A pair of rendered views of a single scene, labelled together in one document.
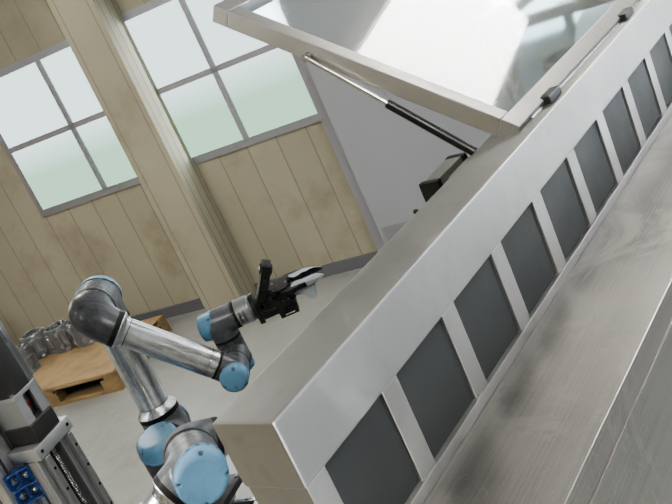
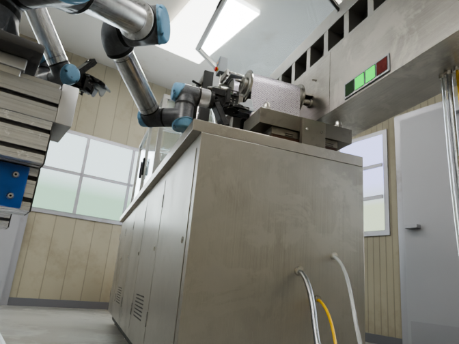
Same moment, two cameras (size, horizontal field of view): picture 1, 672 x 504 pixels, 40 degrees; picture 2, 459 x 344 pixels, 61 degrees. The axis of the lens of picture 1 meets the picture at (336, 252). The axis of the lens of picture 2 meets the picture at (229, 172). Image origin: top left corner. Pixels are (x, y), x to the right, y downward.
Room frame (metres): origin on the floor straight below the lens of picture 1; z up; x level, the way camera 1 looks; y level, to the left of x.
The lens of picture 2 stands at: (0.98, 1.20, 0.40)
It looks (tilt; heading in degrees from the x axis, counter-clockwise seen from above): 16 degrees up; 300
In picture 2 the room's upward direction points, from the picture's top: 5 degrees clockwise
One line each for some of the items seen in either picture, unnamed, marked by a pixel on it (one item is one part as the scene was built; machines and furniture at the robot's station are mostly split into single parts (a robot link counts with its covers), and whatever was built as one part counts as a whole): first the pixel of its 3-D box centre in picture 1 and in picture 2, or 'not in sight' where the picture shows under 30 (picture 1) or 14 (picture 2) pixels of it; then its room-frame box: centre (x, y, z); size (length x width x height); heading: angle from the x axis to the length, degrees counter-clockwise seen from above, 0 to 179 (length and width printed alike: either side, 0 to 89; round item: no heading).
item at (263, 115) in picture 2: not in sight; (297, 132); (1.47, -0.16, 1.00); 0.40 x 0.16 x 0.06; 49
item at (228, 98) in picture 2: not in sight; (223, 101); (1.74, -0.02, 1.12); 0.12 x 0.08 x 0.09; 49
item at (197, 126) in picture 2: not in sight; (190, 203); (2.40, -0.80, 0.88); 2.52 x 0.66 x 0.04; 139
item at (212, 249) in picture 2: not in sight; (184, 275); (2.39, -0.81, 0.43); 2.52 x 0.64 x 0.86; 139
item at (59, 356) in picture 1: (71, 356); not in sight; (6.03, 1.93, 0.16); 1.17 x 0.80 x 0.33; 63
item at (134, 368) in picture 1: (133, 367); not in sight; (2.37, 0.63, 1.19); 0.15 x 0.12 x 0.55; 178
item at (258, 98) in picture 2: not in sight; (274, 115); (1.59, -0.20, 1.11); 0.23 x 0.01 x 0.18; 49
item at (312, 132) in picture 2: not in sight; (313, 134); (1.39, -0.11, 0.97); 0.10 x 0.03 x 0.11; 49
